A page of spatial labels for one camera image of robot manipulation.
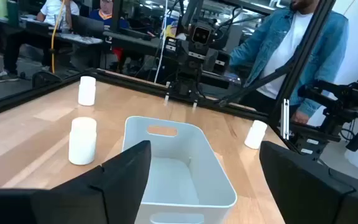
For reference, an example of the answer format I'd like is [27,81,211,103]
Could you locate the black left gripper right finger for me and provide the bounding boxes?
[259,141,358,224]

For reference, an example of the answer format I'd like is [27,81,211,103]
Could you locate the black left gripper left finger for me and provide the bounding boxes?
[0,140,152,224]

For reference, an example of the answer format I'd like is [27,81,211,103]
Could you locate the white pill bottle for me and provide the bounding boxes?
[68,116,98,166]
[78,75,97,107]
[244,119,269,150]

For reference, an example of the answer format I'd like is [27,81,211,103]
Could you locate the white plastic basket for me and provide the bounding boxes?
[122,116,238,224]

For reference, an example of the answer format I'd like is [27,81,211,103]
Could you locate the person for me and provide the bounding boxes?
[228,0,350,125]
[0,0,80,83]
[88,0,130,30]

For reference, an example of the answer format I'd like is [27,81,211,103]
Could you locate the black floor stand base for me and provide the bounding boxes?
[31,70,63,88]

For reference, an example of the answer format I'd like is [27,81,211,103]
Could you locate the dark laptop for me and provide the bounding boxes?
[71,14,105,38]

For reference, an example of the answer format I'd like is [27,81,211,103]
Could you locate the dark office desk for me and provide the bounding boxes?
[0,15,167,57]

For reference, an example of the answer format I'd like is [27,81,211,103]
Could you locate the dark green bottle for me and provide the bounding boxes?
[6,0,20,27]

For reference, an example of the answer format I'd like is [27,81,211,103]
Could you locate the light green cup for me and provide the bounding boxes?
[0,0,9,18]

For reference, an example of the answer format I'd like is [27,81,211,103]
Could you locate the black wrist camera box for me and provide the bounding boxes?
[190,25,213,45]

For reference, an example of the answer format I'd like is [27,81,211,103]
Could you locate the white hanging cable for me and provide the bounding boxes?
[153,0,169,84]

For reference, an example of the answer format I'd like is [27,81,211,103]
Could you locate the silver frame bracket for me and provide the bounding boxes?
[280,98,291,140]

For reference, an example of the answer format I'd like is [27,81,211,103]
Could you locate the yellow hanging cable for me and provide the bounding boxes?
[50,0,65,74]

